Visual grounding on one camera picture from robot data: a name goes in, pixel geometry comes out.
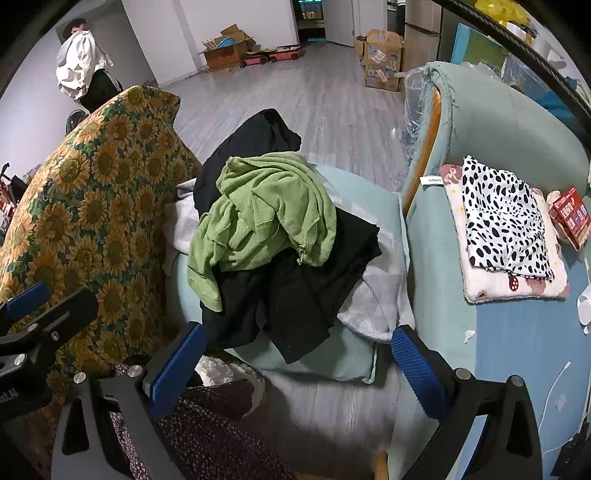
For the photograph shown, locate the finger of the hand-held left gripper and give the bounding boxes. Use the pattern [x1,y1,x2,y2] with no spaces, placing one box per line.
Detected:
[0,281,100,367]

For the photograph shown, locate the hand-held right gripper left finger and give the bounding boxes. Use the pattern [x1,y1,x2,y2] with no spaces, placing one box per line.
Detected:
[51,320,208,480]

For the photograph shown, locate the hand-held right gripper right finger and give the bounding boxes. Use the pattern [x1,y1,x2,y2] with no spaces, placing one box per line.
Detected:
[390,325,543,480]

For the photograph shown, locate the green garment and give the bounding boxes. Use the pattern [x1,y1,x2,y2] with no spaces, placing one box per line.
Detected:
[187,152,338,312]

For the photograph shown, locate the white fleece cloth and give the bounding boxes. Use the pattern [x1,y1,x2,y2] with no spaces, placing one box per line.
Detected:
[194,355,259,388]

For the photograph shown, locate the grey white knit garment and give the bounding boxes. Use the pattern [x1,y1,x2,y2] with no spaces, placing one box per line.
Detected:
[164,180,416,344]

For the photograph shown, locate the teal cushion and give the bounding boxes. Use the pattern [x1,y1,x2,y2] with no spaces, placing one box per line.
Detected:
[166,164,411,384]

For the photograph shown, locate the teal sofa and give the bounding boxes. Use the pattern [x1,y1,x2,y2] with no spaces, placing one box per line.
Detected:
[166,60,591,480]

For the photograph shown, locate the sunflower print blanket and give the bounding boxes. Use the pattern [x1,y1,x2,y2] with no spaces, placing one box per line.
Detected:
[0,85,204,462]

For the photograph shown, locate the cow-print white pillow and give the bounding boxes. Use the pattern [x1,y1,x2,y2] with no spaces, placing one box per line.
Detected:
[438,164,571,304]

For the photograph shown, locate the black garment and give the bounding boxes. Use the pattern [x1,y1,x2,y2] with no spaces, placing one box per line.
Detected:
[193,109,383,365]

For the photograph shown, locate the black spotted white cloth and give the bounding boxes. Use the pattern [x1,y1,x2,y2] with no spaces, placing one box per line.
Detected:
[462,155,555,281]

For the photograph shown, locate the white cylindrical device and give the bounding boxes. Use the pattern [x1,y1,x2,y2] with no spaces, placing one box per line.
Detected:
[577,284,591,335]

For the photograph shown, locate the cream folded cloth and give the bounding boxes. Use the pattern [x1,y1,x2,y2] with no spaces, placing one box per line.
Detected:
[546,190,561,243]

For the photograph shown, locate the red box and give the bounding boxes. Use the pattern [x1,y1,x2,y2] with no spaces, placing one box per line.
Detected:
[548,185,591,251]

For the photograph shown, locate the clear plastic wrap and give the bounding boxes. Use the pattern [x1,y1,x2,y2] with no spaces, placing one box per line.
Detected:
[399,65,439,162]

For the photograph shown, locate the printed cardboard box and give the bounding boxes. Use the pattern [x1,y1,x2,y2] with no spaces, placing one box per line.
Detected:
[355,28,406,70]
[365,65,402,92]

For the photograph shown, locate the blue bag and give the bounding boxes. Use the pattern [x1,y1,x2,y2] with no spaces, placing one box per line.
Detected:
[531,83,578,121]

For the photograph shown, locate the open cardboard box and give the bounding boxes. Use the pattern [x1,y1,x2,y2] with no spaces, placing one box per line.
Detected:
[198,25,257,72]

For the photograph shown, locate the clear plastic bag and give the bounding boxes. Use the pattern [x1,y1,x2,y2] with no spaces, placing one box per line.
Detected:
[501,51,555,90]

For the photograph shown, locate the green canvas board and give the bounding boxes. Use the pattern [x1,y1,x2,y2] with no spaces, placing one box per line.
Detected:
[450,22,509,70]

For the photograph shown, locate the grey cabinet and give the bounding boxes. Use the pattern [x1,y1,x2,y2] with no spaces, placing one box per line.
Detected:
[404,0,458,72]

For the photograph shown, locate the yellow plastic bag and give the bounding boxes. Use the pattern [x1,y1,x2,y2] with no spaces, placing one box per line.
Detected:
[475,0,532,24]

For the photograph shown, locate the lit display cabinet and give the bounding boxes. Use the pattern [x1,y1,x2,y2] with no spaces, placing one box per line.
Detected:
[298,0,326,21]

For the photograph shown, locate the white cable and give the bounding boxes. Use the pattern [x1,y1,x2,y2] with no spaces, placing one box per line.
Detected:
[542,360,573,411]

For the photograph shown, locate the black cable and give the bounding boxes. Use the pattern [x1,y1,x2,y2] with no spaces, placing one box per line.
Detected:
[438,0,591,127]

